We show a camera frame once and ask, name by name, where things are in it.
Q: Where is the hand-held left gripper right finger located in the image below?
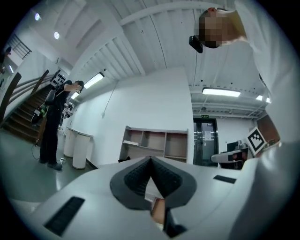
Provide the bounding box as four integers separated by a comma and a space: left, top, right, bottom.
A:
151, 156, 243, 240

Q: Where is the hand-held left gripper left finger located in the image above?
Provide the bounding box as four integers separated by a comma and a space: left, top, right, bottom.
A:
25, 156, 165, 240

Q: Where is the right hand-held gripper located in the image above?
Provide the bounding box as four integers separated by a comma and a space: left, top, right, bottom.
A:
210, 126, 267, 164

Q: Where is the wooden desk drawer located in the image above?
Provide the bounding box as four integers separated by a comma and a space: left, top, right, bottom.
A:
150, 197, 166, 225

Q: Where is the glass double door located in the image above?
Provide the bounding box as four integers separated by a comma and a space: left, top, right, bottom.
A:
193, 118, 218, 167

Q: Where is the long ceiling light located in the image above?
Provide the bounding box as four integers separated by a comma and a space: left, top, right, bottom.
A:
83, 72, 105, 90
202, 87, 241, 98

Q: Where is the grey shelf hutch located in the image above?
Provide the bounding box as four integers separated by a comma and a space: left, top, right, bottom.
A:
119, 126, 189, 164

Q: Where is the person's white shirt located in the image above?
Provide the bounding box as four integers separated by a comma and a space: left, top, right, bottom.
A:
234, 0, 300, 211

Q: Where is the wooden staircase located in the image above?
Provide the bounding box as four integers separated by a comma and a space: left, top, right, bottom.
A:
0, 70, 56, 146

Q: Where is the person's head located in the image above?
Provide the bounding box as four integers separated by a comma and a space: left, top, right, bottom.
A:
199, 7, 248, 49

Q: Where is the black head-worn camera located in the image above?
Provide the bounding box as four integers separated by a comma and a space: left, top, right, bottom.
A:
188, 35, 204, 54

